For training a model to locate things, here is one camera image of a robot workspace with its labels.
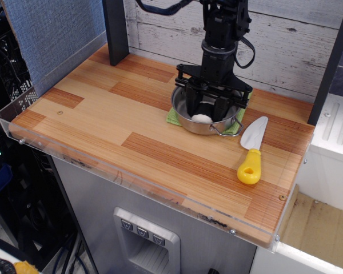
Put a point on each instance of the silver toy fridge cabinet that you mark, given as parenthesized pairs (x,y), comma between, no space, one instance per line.
(93,200)

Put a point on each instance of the blue fabric panel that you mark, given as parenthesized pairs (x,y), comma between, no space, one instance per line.
(55,37)

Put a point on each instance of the clear acrylic table guard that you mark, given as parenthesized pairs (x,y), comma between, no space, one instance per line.
(114,135)

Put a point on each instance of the black vertical post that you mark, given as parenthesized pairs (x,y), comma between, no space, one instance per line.
(116,31)
(327,79)

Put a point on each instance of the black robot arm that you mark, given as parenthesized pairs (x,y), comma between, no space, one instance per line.
(225,25)

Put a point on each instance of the stainless steel pot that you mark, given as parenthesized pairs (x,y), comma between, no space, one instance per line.
(205,127)

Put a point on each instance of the black vertical post right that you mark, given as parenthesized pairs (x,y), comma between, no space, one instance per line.
(327,79)

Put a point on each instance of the plush sushi roll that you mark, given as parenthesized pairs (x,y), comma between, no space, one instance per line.
(204,112)

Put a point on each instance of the silver dispenser panel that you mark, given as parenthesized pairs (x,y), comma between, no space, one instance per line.
(146,246)

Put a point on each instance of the yellow handled toy knife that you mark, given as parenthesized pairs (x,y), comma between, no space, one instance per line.
(249,172)

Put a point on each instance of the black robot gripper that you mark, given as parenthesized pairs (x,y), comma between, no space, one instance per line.
(214,78)

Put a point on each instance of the black vertical post left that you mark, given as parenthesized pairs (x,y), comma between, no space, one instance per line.
(116,31)

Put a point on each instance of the yellow black object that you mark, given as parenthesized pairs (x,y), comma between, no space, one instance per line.
(7,267)

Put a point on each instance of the white side cabinet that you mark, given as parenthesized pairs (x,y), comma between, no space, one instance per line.
(311,240)

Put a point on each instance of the green cloth mat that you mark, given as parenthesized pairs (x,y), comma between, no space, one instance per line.
(173,118)

